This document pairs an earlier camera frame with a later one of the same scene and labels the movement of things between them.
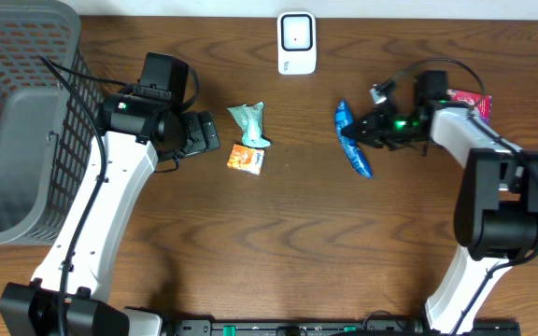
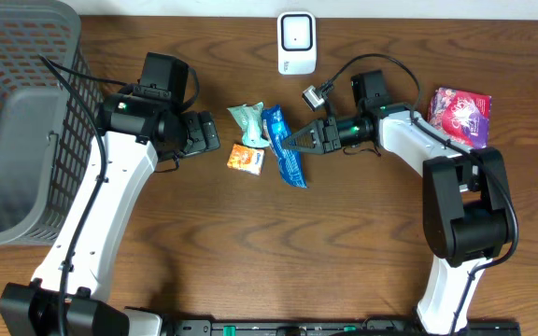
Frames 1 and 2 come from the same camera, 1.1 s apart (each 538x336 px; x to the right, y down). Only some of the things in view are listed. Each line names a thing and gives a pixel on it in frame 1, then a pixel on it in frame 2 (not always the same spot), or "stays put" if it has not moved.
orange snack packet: [247, 159] stays put
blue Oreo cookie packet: [344, 117] to [290, 162]
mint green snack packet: [250, 119] stays put
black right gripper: [373, 129] to [330, 133]
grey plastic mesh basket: [32, 132] stays put
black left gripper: [202, 133] stays put
